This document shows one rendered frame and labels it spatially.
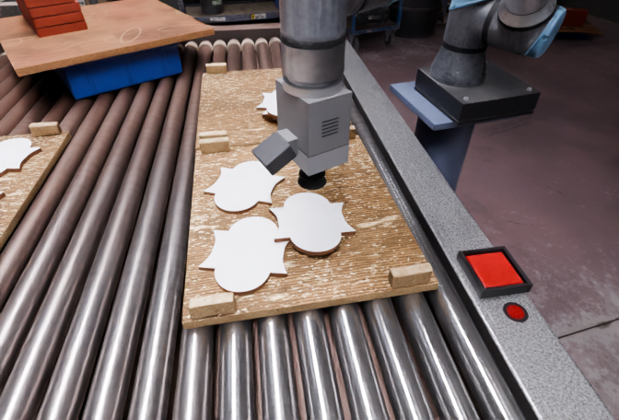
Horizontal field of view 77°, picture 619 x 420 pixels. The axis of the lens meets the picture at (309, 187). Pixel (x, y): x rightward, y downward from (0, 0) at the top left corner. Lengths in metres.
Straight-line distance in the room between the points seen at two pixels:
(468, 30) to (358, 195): 0.59
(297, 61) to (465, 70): 0.76
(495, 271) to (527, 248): 1.51
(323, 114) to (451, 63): 0.73
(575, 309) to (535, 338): 1.38
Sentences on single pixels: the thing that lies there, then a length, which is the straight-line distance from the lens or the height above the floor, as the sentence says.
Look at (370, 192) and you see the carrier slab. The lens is 0.71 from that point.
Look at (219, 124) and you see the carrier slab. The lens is 0.93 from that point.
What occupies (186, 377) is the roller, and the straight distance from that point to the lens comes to 0.53.
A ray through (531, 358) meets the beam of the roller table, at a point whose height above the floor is 0.92.
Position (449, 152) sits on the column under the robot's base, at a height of 0.73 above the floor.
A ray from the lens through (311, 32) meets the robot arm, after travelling 0.44.
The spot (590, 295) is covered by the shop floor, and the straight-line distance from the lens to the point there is 2.08.
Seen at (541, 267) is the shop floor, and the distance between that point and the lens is 2.09.
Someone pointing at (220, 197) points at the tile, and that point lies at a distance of 0.70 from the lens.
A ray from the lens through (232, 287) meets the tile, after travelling 0.56.
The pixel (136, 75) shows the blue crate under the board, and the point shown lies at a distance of 1.23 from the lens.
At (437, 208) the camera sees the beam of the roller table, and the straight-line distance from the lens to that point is 0.74.
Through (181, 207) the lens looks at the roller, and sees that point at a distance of 0.73.
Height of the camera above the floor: 1.38
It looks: 38 degrees down
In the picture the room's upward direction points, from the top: straight up
